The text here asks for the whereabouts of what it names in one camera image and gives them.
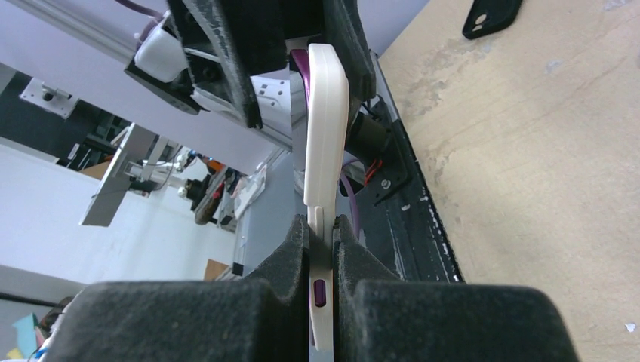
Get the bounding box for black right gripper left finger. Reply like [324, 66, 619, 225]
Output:
[45, 215, 309, 361]

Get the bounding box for purple phone black screen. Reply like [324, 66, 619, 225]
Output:
[290, 49, 327, 307]

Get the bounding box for black phone case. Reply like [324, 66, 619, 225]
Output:
[462, 0, 523, 40]

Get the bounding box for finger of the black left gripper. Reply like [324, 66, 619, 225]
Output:
[322, 0, 376, 100]
[167, 1, 288, 129]

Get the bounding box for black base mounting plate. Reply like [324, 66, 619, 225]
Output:
[346, 52, 463, 283]

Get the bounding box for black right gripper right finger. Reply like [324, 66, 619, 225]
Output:
[333, 216, 579, 361]

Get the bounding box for aluminium frame rail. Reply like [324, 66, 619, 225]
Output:
[12, 1, 292, 151]

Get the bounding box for white silicone phone case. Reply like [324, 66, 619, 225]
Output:
[303, 44, 349, 351]

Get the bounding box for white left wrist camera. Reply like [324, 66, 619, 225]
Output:
[125, 10, 230, 115]

